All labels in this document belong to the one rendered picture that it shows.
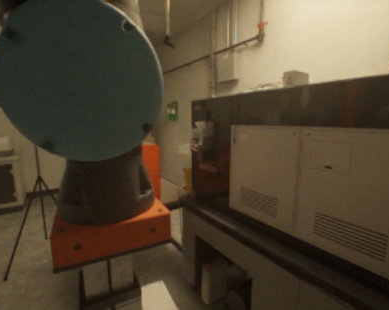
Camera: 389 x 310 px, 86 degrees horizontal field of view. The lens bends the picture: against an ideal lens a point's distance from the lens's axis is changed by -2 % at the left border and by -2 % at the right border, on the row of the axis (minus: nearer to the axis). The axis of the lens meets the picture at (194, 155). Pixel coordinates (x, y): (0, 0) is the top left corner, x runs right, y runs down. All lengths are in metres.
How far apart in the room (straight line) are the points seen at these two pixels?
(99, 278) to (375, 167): 0.85
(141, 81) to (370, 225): 0.86
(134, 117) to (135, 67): 0.04
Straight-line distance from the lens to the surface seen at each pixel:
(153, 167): 1.56
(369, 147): 0.87
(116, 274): 0.62
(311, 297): 1.07
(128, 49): 0.17
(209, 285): 1.76
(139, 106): 0.17
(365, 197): 0.90
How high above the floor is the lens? 1.30
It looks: 9 degrees down
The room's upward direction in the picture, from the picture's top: straight up
